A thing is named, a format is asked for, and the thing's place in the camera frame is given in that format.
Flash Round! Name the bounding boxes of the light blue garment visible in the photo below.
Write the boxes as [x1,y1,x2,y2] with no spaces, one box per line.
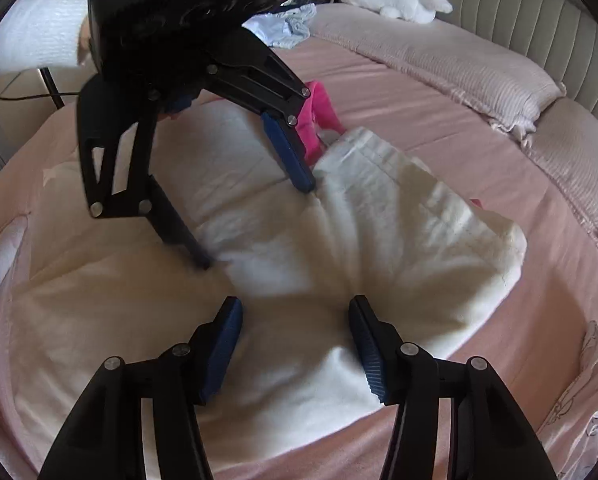
[241,2,318,52]

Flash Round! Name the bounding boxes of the hot pink garment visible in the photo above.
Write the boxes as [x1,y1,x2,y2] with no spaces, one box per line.
[298,80,346,162]

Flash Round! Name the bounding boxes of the grey checked pillow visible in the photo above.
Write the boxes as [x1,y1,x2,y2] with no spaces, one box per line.
[520,96,598,272]
[306,4,568,142]

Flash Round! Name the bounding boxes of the black cable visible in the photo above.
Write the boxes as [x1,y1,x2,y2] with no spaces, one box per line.
[0,84,86,107]

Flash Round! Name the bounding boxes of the cream garment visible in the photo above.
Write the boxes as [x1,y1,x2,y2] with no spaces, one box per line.
[9,104,528,447]

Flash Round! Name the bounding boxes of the folded printed pajamas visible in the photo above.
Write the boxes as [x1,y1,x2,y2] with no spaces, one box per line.
[535,319,598,462]

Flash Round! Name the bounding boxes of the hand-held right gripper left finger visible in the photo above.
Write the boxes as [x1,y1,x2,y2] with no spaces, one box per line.
[38,296,244,480]

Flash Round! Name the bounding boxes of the person's left forearm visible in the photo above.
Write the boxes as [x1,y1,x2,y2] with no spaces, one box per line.
[0,0,98,83]

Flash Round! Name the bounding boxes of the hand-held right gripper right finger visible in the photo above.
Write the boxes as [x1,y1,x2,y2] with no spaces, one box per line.
[349,295,552,480]

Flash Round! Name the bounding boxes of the grey padded headboard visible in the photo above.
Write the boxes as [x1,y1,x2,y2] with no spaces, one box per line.
[353,0,598,128]

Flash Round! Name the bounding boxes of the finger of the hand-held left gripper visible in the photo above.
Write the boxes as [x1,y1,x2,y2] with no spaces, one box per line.
[76,76,214,270]
[201,27,316,194]

